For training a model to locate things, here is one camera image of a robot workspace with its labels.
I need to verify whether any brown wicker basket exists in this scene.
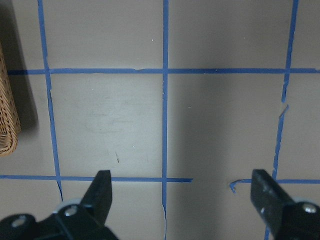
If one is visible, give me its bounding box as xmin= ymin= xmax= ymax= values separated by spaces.
xmin=0 ymin=46 xmax=21 ymax=157

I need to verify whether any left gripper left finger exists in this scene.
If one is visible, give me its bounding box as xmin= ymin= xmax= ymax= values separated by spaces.
xmin=0 ymin=170 xmax=117 ymax=240

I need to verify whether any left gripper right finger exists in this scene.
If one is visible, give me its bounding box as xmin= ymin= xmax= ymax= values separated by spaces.
xmin=250 ymin=169 xmax=320 ymax=240

